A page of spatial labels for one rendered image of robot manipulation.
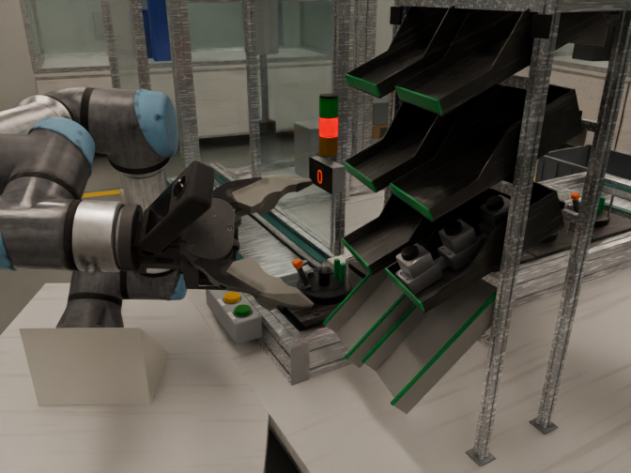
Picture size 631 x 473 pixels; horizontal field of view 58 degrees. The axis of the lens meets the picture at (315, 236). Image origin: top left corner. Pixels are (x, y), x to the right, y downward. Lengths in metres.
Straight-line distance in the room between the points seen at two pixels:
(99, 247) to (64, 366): 0.71
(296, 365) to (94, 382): 0.42
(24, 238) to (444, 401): 0.93
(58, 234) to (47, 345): 0.68
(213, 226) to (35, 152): 0.22
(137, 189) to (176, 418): 0.47
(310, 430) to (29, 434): 0.56
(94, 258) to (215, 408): 0.71
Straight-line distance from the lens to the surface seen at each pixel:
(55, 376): 1.32
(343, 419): 1.22
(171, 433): 1.23
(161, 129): 1.03
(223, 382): 1.33
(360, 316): 1.21
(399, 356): 1.11
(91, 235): 0.60
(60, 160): 0.68
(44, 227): 0.62
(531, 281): 1.68
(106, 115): 1.05
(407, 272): 0.96
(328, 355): 1.31
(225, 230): 0.59
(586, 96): 6.43
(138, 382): 1.27
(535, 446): 1.24
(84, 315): 1.31
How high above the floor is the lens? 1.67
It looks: 24 degrees down
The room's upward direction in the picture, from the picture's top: straight up
